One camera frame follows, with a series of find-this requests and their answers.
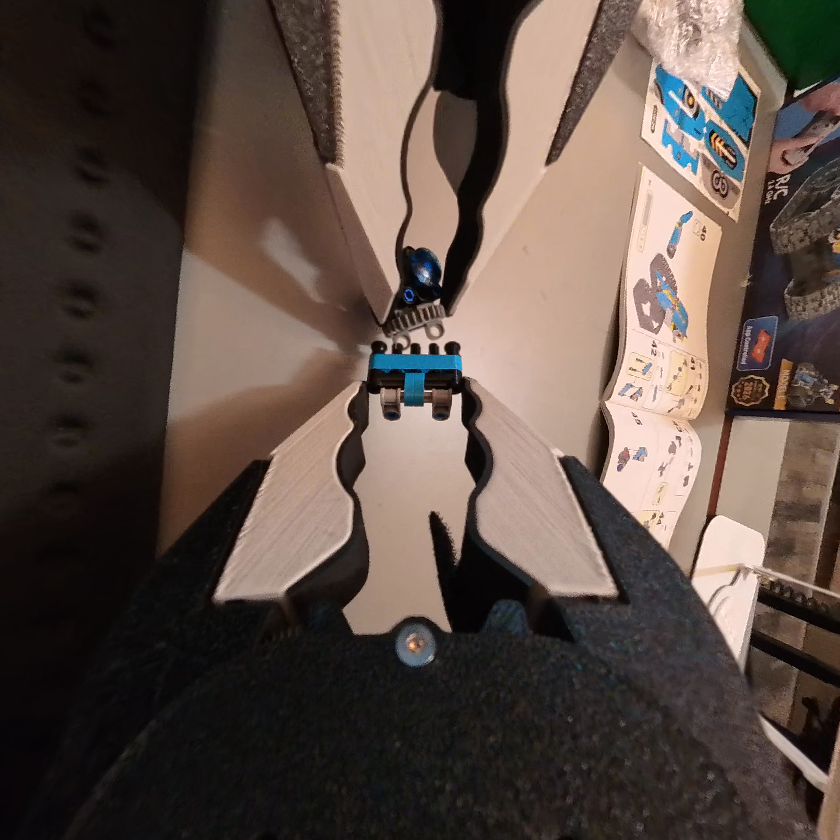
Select green plastic box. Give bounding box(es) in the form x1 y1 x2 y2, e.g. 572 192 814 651
745 0 840 93

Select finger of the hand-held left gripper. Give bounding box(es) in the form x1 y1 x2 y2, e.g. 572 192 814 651
325 0 442 328
433 0 605 315

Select blue beam brick assembly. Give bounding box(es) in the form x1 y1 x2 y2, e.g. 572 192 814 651
367 340 468 421

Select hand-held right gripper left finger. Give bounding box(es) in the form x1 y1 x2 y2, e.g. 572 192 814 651
213 382 370 623

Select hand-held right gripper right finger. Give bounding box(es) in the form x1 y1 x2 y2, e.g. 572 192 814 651
458 379 621 601

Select blue sticker sheet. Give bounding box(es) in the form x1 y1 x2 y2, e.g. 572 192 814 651
640 62 762 223

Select black brick assembly blue wheels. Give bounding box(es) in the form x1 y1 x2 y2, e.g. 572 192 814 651
384 245 447 339

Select dark toy box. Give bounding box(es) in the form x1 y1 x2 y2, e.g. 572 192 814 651
725 79 840 413

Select open instruction booklet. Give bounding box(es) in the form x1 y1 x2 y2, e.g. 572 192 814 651
600 164 723 549

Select dark dimpled seat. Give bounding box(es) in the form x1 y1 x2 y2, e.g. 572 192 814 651
0 0 211 840

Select large clear plastic parts bag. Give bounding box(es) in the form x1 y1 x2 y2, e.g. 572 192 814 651
633 0 746 89

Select white stand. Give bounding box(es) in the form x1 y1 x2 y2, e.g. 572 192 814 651
689 515 840 795

